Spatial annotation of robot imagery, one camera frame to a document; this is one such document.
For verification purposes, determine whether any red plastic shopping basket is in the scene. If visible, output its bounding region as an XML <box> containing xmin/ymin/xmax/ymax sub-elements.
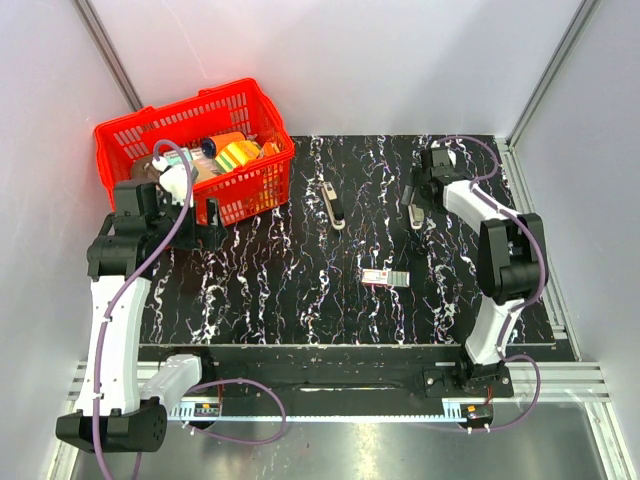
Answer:
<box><xmin>94</xmin><ymin>78</ymin><xmax>295</xmax><ymax>226</ymax></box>

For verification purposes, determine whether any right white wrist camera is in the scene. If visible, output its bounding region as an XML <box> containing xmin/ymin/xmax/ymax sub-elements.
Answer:
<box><xmin>447</xmin><ymin>148</ymin><xmax>458</xmax><ymax>168</ymax></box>

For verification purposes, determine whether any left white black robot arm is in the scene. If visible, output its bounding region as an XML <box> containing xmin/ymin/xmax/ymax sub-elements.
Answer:
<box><xmin>55</xmin><ymin>180</ymin><xmax>222</xmax><ymax>454</ymax></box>

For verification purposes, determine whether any red white staple box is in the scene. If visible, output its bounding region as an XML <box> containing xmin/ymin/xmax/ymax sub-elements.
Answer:
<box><xmin>361</xmin><ymin>269</ymin><xmax>410</xmax><ymax>288</ymax></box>

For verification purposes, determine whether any beige stapler top cover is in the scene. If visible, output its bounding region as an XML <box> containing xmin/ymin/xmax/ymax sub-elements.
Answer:
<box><xmin>408</xmin><ymin>203</ymin><xmax>424</xmax><ymax>230</ymax></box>

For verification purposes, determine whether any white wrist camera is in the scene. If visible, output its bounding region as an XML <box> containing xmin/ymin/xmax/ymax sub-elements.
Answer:
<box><xmin>151</xmin><ymin>159</ymin><xmax>198</xmax><ymax>206</ymax></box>
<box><xmin>447</xmin><ymin>148</ymin><xmax>458</xmax><ymax>168</ymax></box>

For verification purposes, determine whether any brown paper package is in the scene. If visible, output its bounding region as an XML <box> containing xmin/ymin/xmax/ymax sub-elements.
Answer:
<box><xmin>193</xmin><ymin>161</ymin><xmax>220</xmax><ymax>184</ymax></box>

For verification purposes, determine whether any orange can with blue lid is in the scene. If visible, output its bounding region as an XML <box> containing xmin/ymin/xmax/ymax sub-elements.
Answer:
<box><xmin>200</xmin><ymin>131</ymin><xmax>246</xmax><ymax>158</ymax></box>

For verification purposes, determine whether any stapler base with black magazine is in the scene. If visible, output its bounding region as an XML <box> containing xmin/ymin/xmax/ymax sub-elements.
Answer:
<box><xmin>322</xmin><ymin>182</ymin><xmax>346</xmax><ymax>231</ymax></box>

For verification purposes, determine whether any pink white small box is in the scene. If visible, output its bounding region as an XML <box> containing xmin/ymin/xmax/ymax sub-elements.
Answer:
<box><xmin>190</xmin><ymin>148</ymin><xmax>214</xmax><ymax>169</ymax></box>

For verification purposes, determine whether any teal white small box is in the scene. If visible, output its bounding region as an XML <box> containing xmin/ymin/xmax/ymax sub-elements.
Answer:
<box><xmin>163</xmin><ymin>148</ymin><xmax>192</xmax><ymax>166</ymax></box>

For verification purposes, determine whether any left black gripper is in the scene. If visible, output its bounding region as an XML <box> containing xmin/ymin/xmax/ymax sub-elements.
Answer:
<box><xmin>149</xmin><ymin>189</ymin><xmax>227</xmax><ymax>251</ymax></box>

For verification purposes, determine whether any aluminium frame rail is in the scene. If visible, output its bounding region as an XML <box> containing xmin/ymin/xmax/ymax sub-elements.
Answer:
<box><xmin>509</xmin><ymin>362</ymin><xmax>610</xmax><ymax>403</ymax></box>

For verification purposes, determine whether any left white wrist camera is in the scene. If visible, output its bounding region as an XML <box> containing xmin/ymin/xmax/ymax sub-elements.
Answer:
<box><xmin>151</xmin><ymin>159</ymin><xmax>198</xmax><ymax>206</ymax></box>

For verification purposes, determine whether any orange snack packet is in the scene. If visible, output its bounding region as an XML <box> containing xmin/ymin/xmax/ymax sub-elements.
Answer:
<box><xmin>259</xmin><ymin>141</ymin><xmax>280</xmax><ymax>159</ymax></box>

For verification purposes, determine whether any yellow green sponge pack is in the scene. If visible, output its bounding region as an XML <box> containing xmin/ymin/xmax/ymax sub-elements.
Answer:
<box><xmin>215</xmin><ymin>140</ymin><xmax>261</xmax><ymax>173</ymax></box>

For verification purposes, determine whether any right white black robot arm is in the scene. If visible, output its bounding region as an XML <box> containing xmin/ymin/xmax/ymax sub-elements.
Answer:
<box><xmin>401</xmin><ymin>143</ymin><xmax>548</xmax><ymax>396</ymax></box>

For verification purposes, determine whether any brown round cookie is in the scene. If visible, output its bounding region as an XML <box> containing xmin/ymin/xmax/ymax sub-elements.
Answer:
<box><xmin>130</xmin><ymin>156</ymin><xmax>161</xmax><ymax>183</ymax></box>

